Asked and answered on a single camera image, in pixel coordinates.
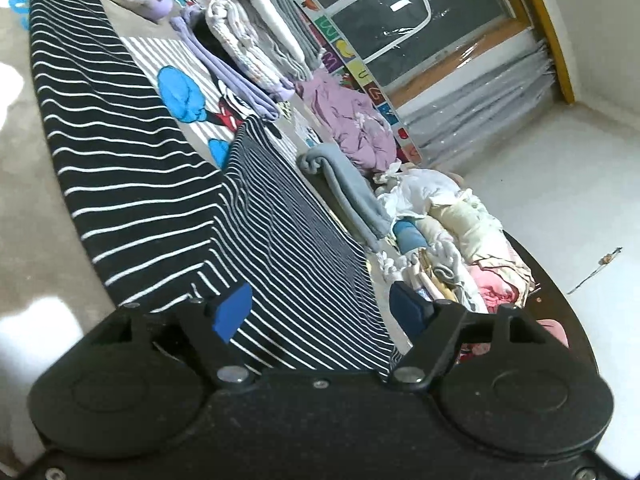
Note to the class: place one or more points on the purple floral duvet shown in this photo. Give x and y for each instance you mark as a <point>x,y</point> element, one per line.
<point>357,127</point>

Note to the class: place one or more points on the Mickey Mouse brown blanket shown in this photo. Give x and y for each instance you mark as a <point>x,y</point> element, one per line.
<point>50,295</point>

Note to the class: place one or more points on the pile of unfolded clothes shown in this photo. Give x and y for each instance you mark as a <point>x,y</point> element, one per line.
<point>440,209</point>

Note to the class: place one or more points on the black white striped shirt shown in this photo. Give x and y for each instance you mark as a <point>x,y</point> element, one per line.
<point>163,227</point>

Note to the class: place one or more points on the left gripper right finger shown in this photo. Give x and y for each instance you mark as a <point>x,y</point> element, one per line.
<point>433,328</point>

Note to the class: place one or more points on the right stack folded clothes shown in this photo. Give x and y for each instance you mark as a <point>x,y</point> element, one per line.
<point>437,269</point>

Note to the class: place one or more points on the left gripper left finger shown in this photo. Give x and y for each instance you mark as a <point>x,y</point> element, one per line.
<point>208,325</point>

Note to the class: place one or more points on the stack folded clothes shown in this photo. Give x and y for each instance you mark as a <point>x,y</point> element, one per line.
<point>437,269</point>
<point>260,50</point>

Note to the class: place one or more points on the grey curtain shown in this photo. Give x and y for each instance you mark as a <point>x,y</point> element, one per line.
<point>484,107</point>

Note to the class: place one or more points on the grey folded garment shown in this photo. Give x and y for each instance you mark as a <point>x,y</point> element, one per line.
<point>350,190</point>

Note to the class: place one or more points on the left stack folded clothes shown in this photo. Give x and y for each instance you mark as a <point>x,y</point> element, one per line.
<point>260,50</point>

